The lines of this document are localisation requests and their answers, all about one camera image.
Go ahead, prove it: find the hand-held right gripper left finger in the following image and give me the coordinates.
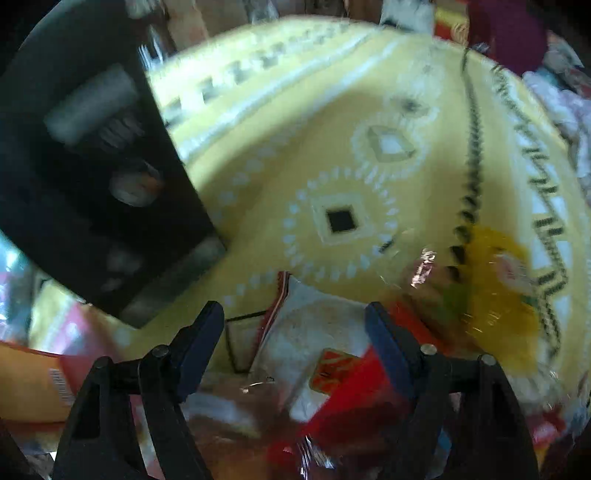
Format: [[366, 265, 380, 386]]
[[52, 301, 225, 480]]

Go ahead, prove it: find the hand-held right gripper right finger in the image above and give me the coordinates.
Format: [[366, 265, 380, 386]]
[[364, 302, 541, 480]]

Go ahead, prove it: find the white snack packet red label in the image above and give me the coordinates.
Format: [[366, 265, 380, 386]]
[[249, 272, 393, 425]]

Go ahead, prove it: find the bright red snack packet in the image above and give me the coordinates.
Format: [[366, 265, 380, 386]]
[[300, 351, 416, 444]]

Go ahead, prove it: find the clear yellow snack bag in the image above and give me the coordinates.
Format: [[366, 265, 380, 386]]
[[402, 226, 555, 416]]

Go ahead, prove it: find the orange yellow snack packet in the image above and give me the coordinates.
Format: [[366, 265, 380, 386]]
[[0, 344, 84, 423]]

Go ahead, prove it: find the yellow printed blanket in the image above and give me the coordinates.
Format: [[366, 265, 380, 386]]
[[28, 14, 591, 416]]

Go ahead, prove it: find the floral cloth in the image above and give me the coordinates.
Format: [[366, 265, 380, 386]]
[[522, 32, 591, 185]]

